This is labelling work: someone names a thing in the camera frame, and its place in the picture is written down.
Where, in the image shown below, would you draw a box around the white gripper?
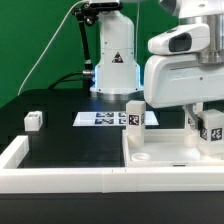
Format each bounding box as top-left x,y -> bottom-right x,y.
144,23 -> 224,130

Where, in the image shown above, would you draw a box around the white cable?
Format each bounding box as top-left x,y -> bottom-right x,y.
17,0 -> 88,97

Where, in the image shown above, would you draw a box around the white marker sheet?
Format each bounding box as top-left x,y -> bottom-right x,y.
73,111 -> 158,127

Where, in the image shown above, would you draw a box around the white square tabletop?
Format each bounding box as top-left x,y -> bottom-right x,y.
122,129 -> 224,167

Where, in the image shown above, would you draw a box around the white U-shaped fence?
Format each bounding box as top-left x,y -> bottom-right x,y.
0,135 -> 224,194

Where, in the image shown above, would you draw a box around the black cables at base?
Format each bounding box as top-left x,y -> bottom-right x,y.
48,69 -> 96,90

